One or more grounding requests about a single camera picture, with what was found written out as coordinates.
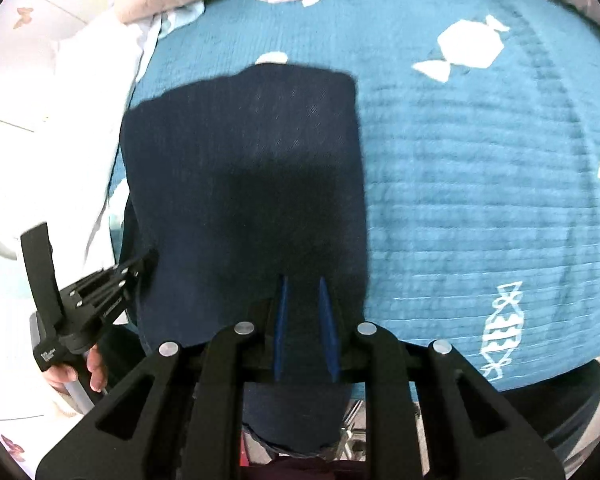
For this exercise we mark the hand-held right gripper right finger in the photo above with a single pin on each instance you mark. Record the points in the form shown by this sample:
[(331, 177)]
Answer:
[(329, 335)]

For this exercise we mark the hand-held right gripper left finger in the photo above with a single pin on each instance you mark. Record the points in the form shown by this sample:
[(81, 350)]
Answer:
[(281, 332)]

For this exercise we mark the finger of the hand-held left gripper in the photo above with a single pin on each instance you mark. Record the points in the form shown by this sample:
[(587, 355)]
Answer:
[(130, 275)]

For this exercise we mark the dark blue jeans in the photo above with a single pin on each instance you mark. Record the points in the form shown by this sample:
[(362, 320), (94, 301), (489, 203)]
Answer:
[(240, 185)]

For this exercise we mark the person's left hand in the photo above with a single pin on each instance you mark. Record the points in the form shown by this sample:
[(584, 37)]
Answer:
[(99, 372)]

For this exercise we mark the white bed sheet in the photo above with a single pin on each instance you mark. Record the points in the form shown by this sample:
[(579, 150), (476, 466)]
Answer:
[(95, 110)]

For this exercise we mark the teal candy print blanket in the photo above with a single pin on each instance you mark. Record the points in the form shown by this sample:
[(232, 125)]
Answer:
[(455, 185)]

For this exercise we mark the silver metal frame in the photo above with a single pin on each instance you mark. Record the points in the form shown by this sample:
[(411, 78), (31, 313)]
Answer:
[(352, 435)]

